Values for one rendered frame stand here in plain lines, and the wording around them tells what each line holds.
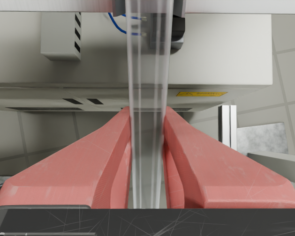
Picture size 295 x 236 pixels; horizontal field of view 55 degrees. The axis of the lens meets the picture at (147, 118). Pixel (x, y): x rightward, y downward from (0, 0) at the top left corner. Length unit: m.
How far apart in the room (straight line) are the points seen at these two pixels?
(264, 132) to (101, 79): 0.81
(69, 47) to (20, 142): 0.77
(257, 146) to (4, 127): 0.95
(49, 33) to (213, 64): 0.26
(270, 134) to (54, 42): 0.91
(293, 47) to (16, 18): 1.01
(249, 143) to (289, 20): 0.50
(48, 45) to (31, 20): 0.08
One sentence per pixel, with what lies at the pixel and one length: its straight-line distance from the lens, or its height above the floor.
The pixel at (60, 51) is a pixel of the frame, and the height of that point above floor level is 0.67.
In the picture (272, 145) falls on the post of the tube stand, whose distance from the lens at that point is 1.17.
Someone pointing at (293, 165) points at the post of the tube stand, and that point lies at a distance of 0.84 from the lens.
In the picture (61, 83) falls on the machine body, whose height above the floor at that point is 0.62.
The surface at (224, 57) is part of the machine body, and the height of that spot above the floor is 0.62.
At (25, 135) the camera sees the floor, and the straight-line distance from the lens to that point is 1.16.
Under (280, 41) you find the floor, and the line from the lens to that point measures 1.25.
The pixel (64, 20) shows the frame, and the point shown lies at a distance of 0.45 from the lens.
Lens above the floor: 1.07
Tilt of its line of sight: 87 degrees down
